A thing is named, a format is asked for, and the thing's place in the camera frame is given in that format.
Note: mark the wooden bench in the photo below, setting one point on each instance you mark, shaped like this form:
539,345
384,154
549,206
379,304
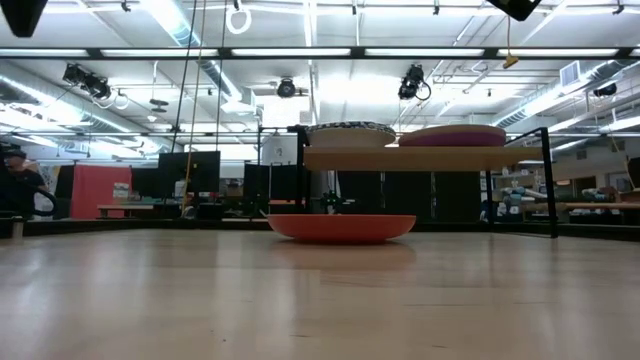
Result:
125,206

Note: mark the white ceiling vent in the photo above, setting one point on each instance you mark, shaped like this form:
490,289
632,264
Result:
570,73

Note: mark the long wooden background table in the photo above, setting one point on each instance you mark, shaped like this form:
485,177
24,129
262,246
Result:
590,205

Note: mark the black overhead light bar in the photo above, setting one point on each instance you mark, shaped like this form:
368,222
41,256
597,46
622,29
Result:
225,52

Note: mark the wooden shelf with black frame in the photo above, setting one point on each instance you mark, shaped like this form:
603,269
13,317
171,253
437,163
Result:
425,159

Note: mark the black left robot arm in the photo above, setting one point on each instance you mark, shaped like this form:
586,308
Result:
22,15

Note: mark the person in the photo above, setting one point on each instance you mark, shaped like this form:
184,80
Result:
22,185

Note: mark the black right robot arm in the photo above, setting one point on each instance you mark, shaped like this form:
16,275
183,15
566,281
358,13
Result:
517,7

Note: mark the black overhead camera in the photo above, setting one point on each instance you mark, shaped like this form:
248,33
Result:
286,89

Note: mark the purple plastic plate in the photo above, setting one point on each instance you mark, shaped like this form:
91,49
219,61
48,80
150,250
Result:
450,140

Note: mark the orange bowl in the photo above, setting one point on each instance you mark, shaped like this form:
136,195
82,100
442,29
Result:
340,229

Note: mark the blue patterned paper plate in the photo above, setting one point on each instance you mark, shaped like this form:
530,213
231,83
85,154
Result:
350,125

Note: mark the wide black monitor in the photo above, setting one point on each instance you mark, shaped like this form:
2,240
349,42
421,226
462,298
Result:
270,182

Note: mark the red partition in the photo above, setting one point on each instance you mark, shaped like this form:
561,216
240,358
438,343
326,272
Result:
100,190

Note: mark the black ceiling dome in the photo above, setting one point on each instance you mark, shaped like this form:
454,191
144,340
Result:
605,90

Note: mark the dark partition panels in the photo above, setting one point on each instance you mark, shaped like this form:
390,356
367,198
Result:
410,195

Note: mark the large black monitor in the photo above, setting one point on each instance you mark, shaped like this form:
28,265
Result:
190,172

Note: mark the white patterned bowl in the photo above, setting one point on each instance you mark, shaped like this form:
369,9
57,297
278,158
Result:
350,140

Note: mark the yellow hanging connector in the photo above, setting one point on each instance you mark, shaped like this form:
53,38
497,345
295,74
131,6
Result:
510,62

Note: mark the small black monitor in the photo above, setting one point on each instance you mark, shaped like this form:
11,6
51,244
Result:
145,182

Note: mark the black ceiling spotlights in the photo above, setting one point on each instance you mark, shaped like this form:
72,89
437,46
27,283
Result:
87,82

